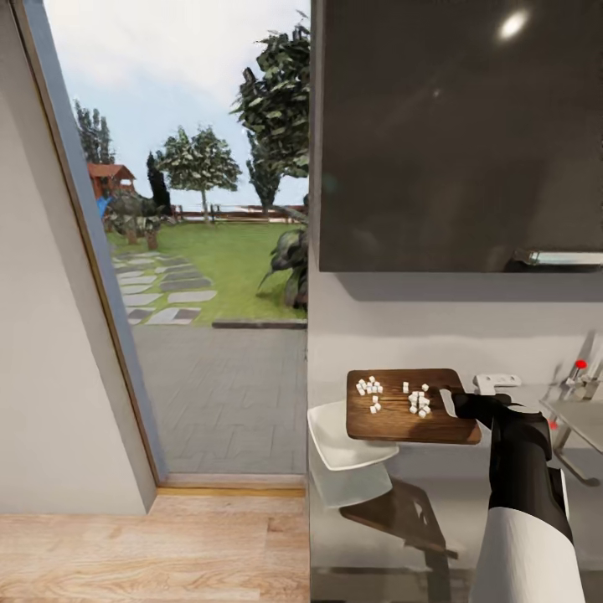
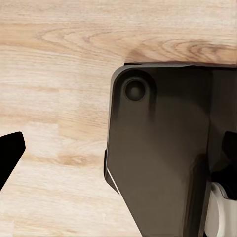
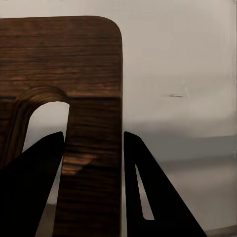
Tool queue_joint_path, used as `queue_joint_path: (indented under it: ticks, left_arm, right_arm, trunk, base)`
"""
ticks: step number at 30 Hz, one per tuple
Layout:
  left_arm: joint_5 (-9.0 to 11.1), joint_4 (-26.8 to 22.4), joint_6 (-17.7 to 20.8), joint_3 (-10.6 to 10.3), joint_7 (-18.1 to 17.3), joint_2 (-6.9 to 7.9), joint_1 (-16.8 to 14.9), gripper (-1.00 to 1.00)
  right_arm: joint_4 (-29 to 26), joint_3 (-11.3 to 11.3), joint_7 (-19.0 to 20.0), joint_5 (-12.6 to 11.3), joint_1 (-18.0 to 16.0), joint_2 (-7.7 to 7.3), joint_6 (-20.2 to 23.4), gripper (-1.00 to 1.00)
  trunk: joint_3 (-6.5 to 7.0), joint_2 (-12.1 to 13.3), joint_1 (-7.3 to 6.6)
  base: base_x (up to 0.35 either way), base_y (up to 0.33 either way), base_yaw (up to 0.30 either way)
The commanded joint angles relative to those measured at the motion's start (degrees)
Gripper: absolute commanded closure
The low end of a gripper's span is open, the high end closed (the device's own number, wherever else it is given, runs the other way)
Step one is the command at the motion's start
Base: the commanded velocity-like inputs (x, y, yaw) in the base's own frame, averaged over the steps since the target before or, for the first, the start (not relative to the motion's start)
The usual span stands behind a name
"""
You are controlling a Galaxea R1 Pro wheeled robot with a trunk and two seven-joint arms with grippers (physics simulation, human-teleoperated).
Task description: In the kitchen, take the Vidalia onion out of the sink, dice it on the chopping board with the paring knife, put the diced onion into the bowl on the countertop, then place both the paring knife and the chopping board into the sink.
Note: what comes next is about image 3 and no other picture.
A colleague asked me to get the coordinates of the cutting board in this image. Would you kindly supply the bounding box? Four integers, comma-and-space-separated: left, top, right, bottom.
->
0, 15, 123, 237

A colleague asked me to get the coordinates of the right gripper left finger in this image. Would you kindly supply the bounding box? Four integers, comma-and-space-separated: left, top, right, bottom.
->
0, 131, 65, 237

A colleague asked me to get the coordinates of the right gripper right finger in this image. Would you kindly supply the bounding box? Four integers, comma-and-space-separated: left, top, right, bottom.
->
123, 131, 207, 237

